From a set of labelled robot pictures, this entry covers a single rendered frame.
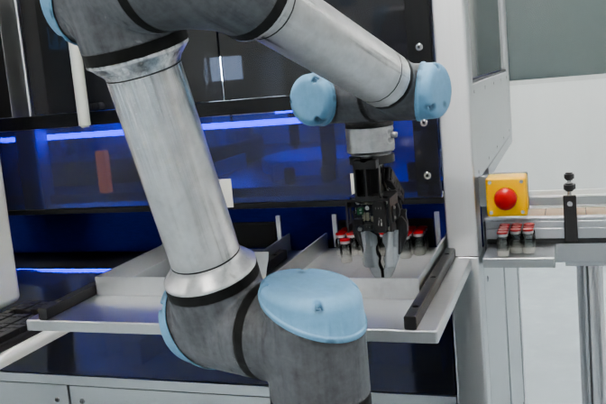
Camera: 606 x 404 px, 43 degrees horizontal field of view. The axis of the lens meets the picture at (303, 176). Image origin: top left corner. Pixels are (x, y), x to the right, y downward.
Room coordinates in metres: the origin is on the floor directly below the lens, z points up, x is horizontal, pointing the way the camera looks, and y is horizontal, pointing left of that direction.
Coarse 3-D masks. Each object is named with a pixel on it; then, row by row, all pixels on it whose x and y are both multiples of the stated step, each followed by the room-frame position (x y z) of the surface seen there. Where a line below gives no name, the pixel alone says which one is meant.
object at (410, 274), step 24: (288, 264) 1.36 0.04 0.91; (312, 264) 1.46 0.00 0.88; (336, 264) 1.44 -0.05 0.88; (360, 264) 1.42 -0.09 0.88; (384, 264) 1.41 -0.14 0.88; (408, 264) 1.39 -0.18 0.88; (432, 264) 1.30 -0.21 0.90; (360, 288) 1.21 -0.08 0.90; (384, 288) 1.20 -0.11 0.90; (408, 288) 1.18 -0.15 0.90
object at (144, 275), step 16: (288, 240) 1.60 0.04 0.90; (144, 256) 1.54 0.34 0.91; (160, 256) 1.59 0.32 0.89; (112, 272) 1.43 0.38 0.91; (128, 272) 1.48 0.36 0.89; (144, 272) 1.51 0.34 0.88; (160, 272) 1.50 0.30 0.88; (96, 288) 1.38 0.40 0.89; (112, 288) 1.37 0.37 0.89; (128, 288) 1.36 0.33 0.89; (144, 288) 1.34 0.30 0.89; (160, 288) 1.33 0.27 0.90
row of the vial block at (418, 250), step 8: (344, 232) 1.51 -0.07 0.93; (352, 232) 1.51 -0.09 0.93; (416, 232) 1.46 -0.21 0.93; (336, 240) 1.51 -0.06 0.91; (352, 240) 1.49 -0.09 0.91; (416, 240) 1.45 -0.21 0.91; (424, 240) 1.45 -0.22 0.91; (336, 248) 1.51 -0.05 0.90; (352, 248) 1.49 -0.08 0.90; (360, 248) 1.49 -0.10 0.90; (384, 248) 1.47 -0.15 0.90; (416, 248) 1.45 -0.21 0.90; (424, 248) 1.45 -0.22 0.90
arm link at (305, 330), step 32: (256, 288) 0.87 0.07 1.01; (288, 288) 0.82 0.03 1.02; (320, 288) 0.82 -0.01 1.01; (352, 288) 0.83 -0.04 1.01; (256, 320) 0.83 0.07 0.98; (288, 320) 0.79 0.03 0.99; (320, 320) 0.78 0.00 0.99; (352, 320) 0.80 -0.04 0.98; (256, 352) 0.82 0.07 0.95; (288, 352) 0.79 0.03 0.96; (320, 352) 0.78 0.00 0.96; (352, 352) 0.80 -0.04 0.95; (288, 384) 0.79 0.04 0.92; (320, 384) 0.78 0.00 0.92; (352, 384) 0.79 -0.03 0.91
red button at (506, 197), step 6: (498, 192) 1.36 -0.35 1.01; (504, 192) 1.35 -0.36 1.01; (510, 192) 1.35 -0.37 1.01; (498, 198) 1.35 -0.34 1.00; (504, 198) 1.35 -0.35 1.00; (510, 198) 1.35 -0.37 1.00; (516, 198) 1.35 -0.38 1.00; (498, 204) 1.35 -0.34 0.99; (504, 204) 1.35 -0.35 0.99; (510, 204) 1.35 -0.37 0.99
